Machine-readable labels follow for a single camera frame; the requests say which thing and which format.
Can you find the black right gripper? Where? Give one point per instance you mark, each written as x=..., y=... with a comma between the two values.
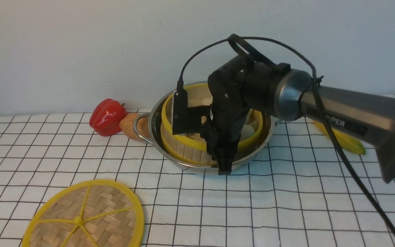
x=231, y=90

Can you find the yellow-rimmed bamboo steamer basket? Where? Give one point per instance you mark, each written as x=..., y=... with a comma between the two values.
x=191, y=148

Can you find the yellow-rimmed bamboo steamer lid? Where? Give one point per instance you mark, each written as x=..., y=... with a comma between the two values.
x=96, y=213

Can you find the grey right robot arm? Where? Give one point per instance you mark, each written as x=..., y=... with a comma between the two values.
x=289, y=94

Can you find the white round bun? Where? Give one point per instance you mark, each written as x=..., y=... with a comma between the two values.
x=247, y=132

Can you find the white checkered tablecloth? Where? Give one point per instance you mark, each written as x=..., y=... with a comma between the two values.
x=294, y=193

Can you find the yellow banana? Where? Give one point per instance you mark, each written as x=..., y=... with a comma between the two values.
x=347, y=142

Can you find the red bell pepper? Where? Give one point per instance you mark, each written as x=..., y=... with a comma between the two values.
x=106, y=117

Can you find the stainless steel two-handled pot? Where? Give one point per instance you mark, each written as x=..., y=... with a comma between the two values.
x=154, y=123

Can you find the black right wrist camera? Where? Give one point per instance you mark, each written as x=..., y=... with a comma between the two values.
x=184, y=119

